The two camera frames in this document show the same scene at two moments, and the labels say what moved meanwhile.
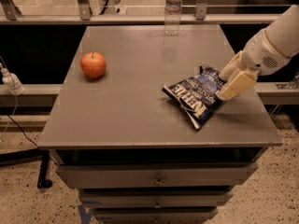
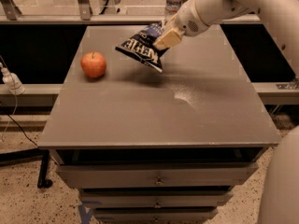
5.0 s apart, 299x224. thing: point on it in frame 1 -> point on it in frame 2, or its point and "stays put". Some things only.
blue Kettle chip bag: (196, 94) -> (140, 46)
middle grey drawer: (154, 200) stays put
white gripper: (261, 55) -> (187, 19)
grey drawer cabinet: (131, 150) stays put
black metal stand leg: (21, 156) stays put
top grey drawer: (158, 175) stays put
